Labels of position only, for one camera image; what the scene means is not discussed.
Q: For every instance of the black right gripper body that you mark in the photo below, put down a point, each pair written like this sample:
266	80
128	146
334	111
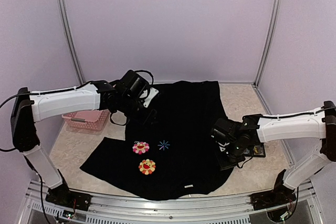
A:
234	155

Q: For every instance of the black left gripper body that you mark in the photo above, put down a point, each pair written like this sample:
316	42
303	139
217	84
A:
147	120

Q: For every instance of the black t-shirt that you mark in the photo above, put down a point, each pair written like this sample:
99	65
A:
173	156

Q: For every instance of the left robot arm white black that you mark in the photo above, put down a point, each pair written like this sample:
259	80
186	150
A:
131	95

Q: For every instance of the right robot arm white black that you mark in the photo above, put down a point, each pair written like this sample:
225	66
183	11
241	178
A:
234	138

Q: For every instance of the orange yellow flower brooch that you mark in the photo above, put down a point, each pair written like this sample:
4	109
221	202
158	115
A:
147	167

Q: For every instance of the black display box right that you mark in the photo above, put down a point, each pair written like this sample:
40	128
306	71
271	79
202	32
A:
258	151

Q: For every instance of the pink plastic basket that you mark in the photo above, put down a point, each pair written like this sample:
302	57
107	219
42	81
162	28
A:
87	120

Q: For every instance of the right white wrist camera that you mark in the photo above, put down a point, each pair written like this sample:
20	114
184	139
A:
224	147

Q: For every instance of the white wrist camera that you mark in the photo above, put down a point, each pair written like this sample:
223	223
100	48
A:
224	147
149	96

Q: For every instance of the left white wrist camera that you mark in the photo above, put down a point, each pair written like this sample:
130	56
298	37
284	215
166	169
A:
149	96

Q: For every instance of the front aluminium rail base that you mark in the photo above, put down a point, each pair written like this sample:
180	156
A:
104	208

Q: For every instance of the left aluminium frame post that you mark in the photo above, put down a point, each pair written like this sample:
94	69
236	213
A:
70	41

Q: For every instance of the aluminium frame post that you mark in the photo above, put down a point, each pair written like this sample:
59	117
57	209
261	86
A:
268	42
70	41

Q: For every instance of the right aluminium frame post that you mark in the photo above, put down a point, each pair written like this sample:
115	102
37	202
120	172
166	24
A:
268	42

